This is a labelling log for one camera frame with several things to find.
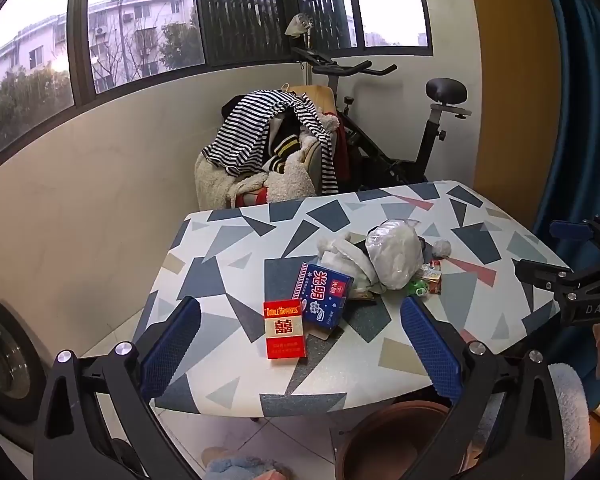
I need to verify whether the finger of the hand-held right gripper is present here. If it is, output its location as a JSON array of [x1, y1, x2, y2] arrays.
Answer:
[[514, 258, 589, 293], [549, 215, 600, 261]]

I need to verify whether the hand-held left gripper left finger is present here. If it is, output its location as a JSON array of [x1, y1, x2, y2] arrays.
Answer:
[[32, 296, 203, 480]]

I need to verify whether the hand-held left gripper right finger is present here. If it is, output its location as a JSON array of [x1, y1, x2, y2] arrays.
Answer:
[[400, 296, 568, 480]]

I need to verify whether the clear plastic bag with tissues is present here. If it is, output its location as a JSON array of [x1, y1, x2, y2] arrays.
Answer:
[[366, 218, 426, 291]]

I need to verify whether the brown round bin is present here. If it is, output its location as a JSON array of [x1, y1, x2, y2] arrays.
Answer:
[[339, 400, 462, 480]]

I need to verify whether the red cigarette pack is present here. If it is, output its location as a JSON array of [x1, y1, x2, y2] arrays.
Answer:
[[263, 299, 309, 361]]

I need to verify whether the blue milk carton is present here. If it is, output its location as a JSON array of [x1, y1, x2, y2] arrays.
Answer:
[[292, 261, 356, 342]]

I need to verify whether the colourful cartoon card packet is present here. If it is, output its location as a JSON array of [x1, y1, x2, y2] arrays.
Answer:
[[406, 260, 444, 299]]

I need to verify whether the geometric patterned tablecloth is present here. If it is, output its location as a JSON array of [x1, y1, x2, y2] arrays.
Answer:
[[139, 180, 573, 418]]

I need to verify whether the white fluffy cloth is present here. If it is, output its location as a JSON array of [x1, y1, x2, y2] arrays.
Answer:
[[480, 362, 593, 462]]

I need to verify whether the blue curtain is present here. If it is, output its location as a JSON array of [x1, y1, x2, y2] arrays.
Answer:
[[530, 0, 600, 242]]

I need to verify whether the blue fluffy slipper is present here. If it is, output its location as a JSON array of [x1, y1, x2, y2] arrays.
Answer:
[[202, 447, 296, 480]]

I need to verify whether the wooden cabinet panel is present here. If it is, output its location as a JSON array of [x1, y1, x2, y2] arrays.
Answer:
[[472, 0, 564, 222]]

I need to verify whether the black exercise bike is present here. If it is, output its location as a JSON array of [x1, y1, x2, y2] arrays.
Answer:
[[292, 47, 473, 193]]

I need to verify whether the cream fleece blanket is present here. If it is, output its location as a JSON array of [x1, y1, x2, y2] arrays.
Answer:
[[195, 149, 319, 211]]

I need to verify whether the red cloth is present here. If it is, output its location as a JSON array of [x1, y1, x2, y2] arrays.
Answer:
[[330, 122, 352, 182]]

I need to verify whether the dark jacket with yellow stripes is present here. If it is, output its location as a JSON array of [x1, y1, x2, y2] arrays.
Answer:
[[260, 109, 312, 176]]

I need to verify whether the dark framed window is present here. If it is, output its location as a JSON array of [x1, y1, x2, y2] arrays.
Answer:
[[0, 0, 434, 171]]

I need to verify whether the small hanging plastic bag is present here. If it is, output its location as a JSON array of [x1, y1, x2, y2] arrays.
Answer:
[[285, 11, 315, 39]]

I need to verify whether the dark window grille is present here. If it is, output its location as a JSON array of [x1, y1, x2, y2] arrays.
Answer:
[[196, 0, 357, 67]]

